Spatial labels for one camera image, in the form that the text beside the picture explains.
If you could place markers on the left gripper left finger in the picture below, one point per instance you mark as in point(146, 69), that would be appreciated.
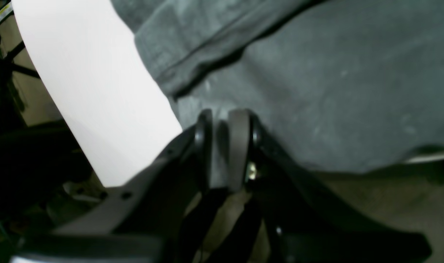
point(160, 216)

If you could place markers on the grey T-shirt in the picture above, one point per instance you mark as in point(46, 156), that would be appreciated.
point(344, 85)

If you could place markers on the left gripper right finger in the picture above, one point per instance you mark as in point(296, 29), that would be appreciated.
point(308, 223)

